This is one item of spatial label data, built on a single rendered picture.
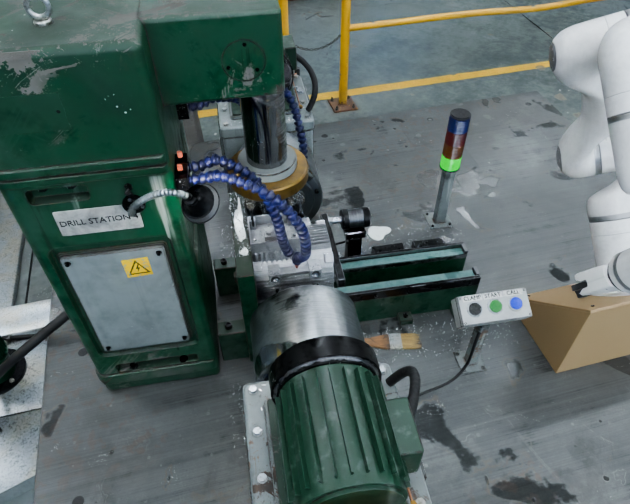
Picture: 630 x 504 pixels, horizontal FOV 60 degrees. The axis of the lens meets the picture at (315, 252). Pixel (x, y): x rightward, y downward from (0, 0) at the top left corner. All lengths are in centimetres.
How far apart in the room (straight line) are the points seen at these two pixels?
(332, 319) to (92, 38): 67
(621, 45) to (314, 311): 73
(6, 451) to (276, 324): 114
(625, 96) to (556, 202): 106
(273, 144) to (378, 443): 64
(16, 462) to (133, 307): 88
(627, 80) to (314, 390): 73
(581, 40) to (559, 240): 87
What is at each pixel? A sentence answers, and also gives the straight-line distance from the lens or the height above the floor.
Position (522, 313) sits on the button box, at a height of 105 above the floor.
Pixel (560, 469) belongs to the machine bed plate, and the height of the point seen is 80.
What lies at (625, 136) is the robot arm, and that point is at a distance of 110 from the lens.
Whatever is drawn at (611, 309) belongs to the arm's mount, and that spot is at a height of 105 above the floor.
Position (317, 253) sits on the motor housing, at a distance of 138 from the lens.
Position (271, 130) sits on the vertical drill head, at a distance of 113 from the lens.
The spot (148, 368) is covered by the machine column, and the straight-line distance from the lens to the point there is 147.
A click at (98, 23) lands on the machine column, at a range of 97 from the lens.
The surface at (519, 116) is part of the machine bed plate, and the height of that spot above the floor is 80.
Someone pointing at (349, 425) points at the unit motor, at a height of 135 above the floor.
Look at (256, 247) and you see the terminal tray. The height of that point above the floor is 113.
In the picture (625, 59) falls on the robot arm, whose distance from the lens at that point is 111.
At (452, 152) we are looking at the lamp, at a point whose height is 110.
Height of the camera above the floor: 207
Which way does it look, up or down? 46 degrees down
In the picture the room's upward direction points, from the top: straight up
